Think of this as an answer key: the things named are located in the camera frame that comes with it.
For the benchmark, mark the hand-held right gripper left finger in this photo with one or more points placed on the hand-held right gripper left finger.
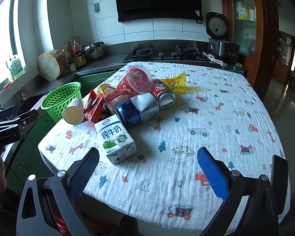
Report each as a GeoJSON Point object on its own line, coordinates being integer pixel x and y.
{"type": "Point", "coordinates": [84, 172]}

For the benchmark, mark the metal cooking pot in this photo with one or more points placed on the metal cooking pot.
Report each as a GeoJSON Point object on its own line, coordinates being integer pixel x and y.
{"type": "Point", "coordinates": [94, 51]}

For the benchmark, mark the wooden glass door cabinet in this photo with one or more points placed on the wooden glass door cabinet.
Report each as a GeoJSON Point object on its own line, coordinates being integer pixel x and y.
{"type": "Point", "coordinates": [245, 29]}

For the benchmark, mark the red drink can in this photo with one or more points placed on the red drink can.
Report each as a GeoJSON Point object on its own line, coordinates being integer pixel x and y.
{"type": "Point", "coordinates": [159, 88]}

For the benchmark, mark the clear plastic cup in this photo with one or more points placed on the clear plastic cup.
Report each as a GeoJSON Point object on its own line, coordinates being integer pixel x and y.
{"type": "Point", "coordinates": [84, 129]}

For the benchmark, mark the black gas stove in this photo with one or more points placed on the black gas stove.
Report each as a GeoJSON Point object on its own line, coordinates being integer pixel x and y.
{"type": "Point", "coordinates": [162, 54]}

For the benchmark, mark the red snack wrapper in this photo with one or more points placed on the red snack wrapper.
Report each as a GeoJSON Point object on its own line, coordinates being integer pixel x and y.
{"type": "Point", "coordinates": [93, 105]}

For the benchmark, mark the green plastic basket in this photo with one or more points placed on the green plastic basket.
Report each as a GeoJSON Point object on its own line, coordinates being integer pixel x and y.
{"type": "Point", "coordinates": [56, 100]}

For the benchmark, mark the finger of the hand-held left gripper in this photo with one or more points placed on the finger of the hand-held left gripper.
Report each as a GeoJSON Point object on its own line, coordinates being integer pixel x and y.
{"type": "Point", "coordinates": [24, 119]}

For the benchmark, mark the red noodle cup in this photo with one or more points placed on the red noodle cup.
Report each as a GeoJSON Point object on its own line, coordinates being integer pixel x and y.
{"type": "Point", "coordinates": [127, 83]}

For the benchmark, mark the yellow snack wrapper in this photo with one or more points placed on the yellow snack wrapper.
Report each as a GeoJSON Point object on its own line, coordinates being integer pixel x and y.
{"type": "Point", "coordinates": [172, 82]}

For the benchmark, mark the white milk carton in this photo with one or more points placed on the white milk carton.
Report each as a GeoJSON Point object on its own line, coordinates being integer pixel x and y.
{"type": "Point", "coordinates": [113, 137]}

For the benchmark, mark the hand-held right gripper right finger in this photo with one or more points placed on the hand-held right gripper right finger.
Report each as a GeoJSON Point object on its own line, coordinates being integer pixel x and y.
{"type": "Point", "coordinates": [211, 174]}

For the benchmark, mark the green label detergent bottle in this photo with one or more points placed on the green label detergent bottle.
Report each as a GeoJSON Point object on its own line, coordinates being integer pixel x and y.
{"type": "Point", "coordinates": [16, 67]}

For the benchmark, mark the round wooden chopping block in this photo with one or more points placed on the round wooden chopping block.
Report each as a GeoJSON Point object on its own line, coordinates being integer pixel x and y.
{"type": "Point", "coordinates": [48, 66]}

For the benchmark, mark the black range hood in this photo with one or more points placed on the black range hood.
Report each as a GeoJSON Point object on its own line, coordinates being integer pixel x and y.
{"type": "Point", "coordinates": [157, 0]}

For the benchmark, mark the printed blanket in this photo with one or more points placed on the printed blanket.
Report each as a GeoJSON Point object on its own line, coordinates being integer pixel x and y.
{"type": "Point", "coordinates": [162, 177]}

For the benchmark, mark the white rag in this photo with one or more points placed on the white rag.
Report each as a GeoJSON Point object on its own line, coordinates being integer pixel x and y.
{"type": "Point", "coordinates": [213, 57]}

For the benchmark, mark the white paper cup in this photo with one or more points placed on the white paper cup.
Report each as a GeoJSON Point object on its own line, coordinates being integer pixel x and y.
{"type": "Point", "coordinates": [72, 114]}

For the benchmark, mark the kitchen window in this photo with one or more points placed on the kitchen window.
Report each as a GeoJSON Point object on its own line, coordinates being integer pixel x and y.
{"type": "Point", "coordinates": [2, 41]}

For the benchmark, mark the black rice cooker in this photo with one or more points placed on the black rice cooker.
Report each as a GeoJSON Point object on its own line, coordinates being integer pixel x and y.
{"type": "Point", "coordinates": [223, 48]}

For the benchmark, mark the blue and silver can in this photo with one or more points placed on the blue and silver can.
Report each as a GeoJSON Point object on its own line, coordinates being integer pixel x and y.
{"type": "Point", "coordinates": [137, 110]}

